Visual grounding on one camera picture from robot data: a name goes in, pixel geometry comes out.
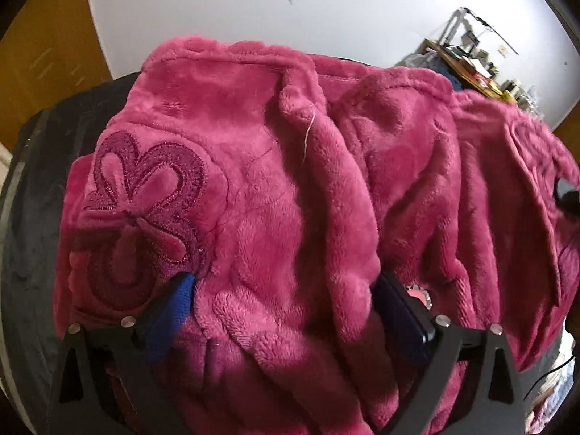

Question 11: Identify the pink fleece garment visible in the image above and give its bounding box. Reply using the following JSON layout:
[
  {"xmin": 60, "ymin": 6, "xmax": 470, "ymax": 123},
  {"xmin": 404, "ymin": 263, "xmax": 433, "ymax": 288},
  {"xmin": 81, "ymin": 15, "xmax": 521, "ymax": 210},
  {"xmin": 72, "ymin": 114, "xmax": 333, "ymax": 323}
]
[{"xmin": 53, "ymin": 37, "xmax": 579, "ymax": 434}]

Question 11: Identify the wooden desk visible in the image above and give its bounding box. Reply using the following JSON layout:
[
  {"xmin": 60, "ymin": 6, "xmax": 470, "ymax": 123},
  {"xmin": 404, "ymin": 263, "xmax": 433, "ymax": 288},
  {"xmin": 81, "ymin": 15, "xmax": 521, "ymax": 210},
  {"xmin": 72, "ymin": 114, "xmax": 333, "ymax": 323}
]
[{"xmin": 417, "ymin": 40, "xmax": 541, "ymax": 116}]

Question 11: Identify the white plastic bag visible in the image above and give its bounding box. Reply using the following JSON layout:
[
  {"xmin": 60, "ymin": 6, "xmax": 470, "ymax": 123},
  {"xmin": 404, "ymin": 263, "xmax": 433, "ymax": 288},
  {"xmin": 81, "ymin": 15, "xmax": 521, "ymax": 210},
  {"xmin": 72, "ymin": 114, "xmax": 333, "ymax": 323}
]
[{"xmin": 398, "ymin": 52, "xmax": 436, "ymax": 69}]

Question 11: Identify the black bed cover sheet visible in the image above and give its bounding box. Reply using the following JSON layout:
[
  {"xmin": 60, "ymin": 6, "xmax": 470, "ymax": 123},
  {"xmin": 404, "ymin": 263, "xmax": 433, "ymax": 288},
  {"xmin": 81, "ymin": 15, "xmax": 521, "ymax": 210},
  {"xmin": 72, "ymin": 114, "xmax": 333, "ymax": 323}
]
[{"xmin": 1, "ymin": 74, "xmax": 138, "ymax": 434}]

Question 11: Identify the cream curtain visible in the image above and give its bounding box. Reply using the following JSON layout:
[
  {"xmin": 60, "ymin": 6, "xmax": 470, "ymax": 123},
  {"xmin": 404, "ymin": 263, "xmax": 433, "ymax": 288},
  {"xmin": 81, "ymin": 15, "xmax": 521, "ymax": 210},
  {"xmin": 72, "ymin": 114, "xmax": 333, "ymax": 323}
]
[{"xmin": 0, "ymin": 142, "xmax": 13, "ymax": 181}]

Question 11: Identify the brown wooden door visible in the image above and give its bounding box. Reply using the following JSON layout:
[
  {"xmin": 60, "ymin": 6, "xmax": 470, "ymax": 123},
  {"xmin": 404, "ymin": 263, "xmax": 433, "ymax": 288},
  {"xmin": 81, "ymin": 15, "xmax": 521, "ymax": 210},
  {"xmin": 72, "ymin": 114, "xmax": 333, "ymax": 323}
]
[{"xmin": 1, "ymin": 0, "xmax": 112, "ymax": 150}]

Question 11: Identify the black cable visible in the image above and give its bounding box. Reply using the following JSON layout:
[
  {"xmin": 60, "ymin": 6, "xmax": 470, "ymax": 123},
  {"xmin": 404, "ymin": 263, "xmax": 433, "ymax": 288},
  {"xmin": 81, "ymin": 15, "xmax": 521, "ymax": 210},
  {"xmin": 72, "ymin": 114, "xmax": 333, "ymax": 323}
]
[{"xmin": 523, "ymin": 354, "xmax": 577, "ymax": 402}]

